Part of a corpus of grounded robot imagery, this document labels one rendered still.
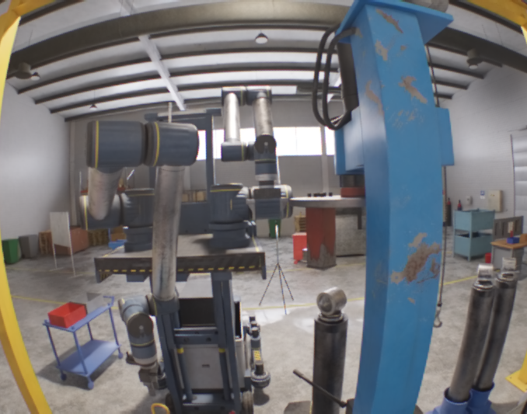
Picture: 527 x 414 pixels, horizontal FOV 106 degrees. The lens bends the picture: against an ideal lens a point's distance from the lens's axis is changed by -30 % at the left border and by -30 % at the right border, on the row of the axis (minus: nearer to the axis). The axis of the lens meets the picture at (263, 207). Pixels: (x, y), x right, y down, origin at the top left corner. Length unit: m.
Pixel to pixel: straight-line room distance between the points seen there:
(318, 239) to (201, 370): 2.13
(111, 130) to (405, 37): 0.90
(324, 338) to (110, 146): 1.50
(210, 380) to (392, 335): 2.52
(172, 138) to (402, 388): 1.10
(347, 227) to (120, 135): 8.75
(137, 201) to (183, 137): 0.83
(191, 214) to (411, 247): 1.73
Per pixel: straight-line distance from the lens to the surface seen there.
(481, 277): 2.43
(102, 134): 0.88
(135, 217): 1.69
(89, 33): 6.49
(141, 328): 1.15
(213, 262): 1.39
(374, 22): 0.89
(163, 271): 1.17
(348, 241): 9.39
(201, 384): 3.22
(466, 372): 2.76
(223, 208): 1.60
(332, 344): 1.80
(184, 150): 0.93
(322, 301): 1.80
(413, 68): 0.88
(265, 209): 1.61
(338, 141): 1.24
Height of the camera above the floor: 2.26
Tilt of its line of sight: 3 degrees down
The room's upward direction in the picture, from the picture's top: 3 degrees counter-clockwise
